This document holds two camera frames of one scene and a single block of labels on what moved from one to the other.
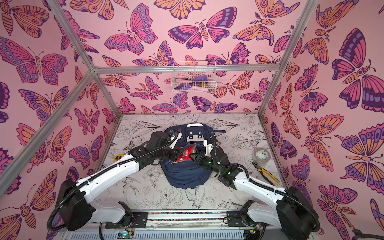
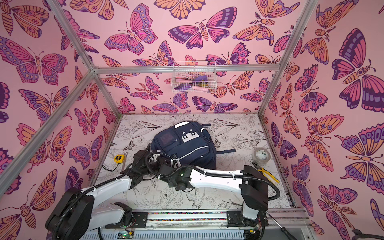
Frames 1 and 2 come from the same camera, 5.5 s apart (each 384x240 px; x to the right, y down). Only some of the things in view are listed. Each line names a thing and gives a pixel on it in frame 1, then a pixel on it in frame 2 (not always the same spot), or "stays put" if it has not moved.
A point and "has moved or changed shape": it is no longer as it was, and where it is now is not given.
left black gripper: x=173 y=142 -> x=147 y=157
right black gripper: x=201 y=157 -> x=165 y=163
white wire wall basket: x=191 y=77 stays put
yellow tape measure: x=117 y=157 stays put
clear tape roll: x=261 y=156 stays put
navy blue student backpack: x=189 y=174 has moved or changed shape
